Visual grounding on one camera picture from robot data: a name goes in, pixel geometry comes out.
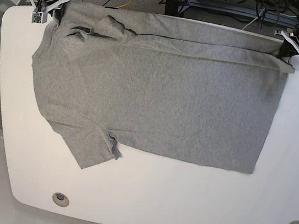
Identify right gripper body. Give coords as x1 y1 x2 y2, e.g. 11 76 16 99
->
24 0 83 24

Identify grey T-shirt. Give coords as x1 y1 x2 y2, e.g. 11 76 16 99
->
32 1 295 174

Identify left table grommet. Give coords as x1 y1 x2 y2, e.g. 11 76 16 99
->
52 193 70 207

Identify tangled black cables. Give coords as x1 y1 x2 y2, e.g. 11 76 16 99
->
158 0 299 30

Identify white cable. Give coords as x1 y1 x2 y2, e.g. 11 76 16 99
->
241 5 266 34

